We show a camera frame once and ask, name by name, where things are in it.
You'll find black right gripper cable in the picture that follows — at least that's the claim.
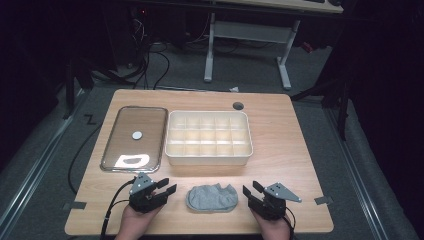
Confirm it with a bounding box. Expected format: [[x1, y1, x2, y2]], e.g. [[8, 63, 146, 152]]
[[282, 205, 298, 240]]

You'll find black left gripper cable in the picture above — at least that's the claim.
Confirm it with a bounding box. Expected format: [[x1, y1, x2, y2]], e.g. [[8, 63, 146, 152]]
[[99, 177, 138, 240]]

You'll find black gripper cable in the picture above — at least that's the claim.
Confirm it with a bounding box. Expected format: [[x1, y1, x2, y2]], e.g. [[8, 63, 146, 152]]
[[99, 177, 138, 240], [282, 205, 298, 240]]

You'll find white metal-legged desk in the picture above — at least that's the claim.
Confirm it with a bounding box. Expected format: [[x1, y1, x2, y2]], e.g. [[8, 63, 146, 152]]
[[133, 0, 345, 92]]

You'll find black metal stand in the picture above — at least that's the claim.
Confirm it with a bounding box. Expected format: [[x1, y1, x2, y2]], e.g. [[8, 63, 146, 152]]
[[62, 58, 95, 120], [289, 63, 356, 142]]

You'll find grey tape piece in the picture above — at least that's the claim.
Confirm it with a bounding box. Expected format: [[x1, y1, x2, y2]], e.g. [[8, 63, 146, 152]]
[[313, 195, 335, 206], [62, 201, 88, 212]]

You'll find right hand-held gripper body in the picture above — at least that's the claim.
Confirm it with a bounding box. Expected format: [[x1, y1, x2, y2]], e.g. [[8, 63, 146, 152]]
[[247, 181, 303, 222]]

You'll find white divided storage box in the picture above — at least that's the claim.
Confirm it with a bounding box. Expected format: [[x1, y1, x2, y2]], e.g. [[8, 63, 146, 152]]
[[164, 110, 254, 167]]

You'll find clear plastic lid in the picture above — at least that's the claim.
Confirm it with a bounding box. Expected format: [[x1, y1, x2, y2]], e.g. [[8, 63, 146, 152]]
[[99, 105, 169, 174]]

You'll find bundle of black cables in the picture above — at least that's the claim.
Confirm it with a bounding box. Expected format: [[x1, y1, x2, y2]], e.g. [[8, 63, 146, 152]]
[[89, 13, 172, 91]]

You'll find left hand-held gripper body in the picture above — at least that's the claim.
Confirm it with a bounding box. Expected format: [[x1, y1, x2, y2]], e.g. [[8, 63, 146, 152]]
[[128, 172, 168, 215]]

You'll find black floor cable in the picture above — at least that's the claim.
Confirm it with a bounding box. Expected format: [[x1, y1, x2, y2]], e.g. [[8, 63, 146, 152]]
[[67, 123, 103, 195]]

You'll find person's right hand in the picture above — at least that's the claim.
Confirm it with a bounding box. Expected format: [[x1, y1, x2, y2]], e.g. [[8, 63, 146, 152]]
[[250, 208, 293, 240]]

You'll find grey sock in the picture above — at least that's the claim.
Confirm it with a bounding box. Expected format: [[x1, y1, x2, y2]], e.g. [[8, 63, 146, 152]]
[[185, 182, 240, 214]]

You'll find aluminium floor rail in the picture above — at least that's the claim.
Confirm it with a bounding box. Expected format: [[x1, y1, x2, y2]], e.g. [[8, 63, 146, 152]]
[[323, 106, 392, 240], [0, 89, 88, 232]]

